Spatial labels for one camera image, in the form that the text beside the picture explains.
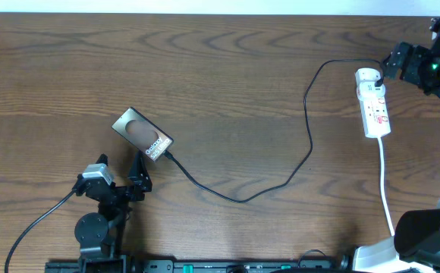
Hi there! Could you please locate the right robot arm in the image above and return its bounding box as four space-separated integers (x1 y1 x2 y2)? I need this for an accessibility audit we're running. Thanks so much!
347 17 440 272

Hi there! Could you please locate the white power strip cord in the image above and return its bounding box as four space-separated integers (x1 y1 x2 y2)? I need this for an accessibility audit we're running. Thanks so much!
377 136 396 238

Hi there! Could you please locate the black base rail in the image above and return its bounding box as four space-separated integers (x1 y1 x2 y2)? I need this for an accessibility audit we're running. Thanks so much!
44 259 349 273

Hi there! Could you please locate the black USB charging cable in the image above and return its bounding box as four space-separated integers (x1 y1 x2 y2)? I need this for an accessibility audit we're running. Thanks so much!
162 58 386 204

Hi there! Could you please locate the black left camera cable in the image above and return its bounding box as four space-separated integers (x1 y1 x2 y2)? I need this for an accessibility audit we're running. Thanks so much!
3 188 77 273

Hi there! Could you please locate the white power strip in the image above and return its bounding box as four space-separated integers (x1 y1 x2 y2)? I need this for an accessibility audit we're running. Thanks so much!
357 81 391 139

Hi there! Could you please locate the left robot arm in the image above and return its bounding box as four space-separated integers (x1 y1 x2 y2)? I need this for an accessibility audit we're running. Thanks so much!
73 152 152 273

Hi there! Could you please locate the white charger plug adapter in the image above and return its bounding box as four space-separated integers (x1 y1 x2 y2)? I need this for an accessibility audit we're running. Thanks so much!
355 67 381 86

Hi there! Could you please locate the bronze Galaxy smartphone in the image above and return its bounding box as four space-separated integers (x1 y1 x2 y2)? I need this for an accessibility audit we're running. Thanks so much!
112 107 174 162

